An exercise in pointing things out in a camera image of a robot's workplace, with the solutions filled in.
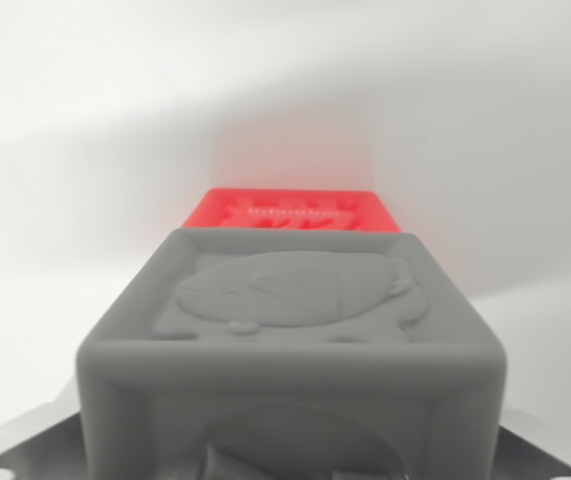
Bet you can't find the black-tipped silver gripper right finger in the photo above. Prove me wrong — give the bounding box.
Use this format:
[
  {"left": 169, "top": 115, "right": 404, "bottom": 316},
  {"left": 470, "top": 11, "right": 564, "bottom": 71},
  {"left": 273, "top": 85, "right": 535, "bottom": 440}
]
[{"left": 499, "top": 418, "right": 571, "bottom": 480}]

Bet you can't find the black-tipped silver gripper left finger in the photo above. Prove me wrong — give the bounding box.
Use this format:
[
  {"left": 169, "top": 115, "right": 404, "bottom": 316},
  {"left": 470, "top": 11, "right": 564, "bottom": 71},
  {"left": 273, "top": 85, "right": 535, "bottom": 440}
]
[{"left": 0, "top": 389, "right": 86, "bottom": 480}]

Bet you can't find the grey embossed toy cube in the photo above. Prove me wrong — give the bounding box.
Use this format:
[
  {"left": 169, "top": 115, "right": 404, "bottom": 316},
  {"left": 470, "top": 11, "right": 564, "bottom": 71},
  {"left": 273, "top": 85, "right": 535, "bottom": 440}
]
[{"left": 75, "top": 227, "right": 510, "bottom": 480}]

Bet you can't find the red embossed toy cube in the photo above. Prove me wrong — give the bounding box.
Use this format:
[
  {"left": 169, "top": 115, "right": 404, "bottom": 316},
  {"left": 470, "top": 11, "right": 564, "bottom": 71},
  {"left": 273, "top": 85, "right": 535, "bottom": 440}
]
[{"left": 180, "top": 187, "right": 402, "bottom": 235}]

